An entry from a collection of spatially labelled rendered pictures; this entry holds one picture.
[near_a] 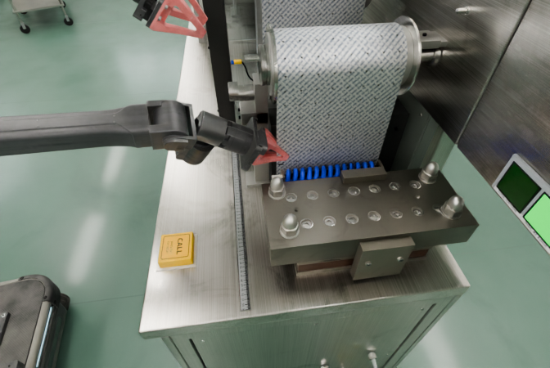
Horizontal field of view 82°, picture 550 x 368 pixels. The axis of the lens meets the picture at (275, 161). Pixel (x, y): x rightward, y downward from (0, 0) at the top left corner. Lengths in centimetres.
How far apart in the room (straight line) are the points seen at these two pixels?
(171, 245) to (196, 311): 15
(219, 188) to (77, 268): 128
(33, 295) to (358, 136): 145
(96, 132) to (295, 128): 35
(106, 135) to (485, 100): 62
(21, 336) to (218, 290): 107
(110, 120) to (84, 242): 156
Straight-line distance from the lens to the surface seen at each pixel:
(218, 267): 73
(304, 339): 86
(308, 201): 65
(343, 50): 60
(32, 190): 256
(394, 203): 69
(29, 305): 171
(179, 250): 74
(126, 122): 58
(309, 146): 68
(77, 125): 59
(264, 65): 59
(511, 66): 59
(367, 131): 70
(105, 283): 190
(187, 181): 90
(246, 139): 62
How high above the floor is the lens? 153
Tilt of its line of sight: 43 degrees down
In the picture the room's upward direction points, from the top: straight up
